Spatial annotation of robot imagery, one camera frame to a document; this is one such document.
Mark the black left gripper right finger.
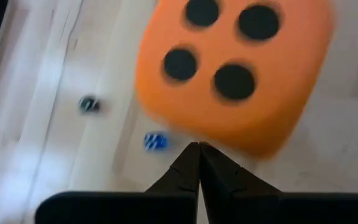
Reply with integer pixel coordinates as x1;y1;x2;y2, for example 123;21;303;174
199;141;283;194

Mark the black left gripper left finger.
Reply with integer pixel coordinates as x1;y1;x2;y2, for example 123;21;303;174
144;141;201;194

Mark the large orange foam die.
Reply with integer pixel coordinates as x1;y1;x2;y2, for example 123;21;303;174
134;0;335;159

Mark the small blue-purple die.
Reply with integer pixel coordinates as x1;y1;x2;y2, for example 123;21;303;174
143;131;169;152

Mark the small black die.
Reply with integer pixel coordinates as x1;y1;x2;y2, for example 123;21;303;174
78;95;101;113

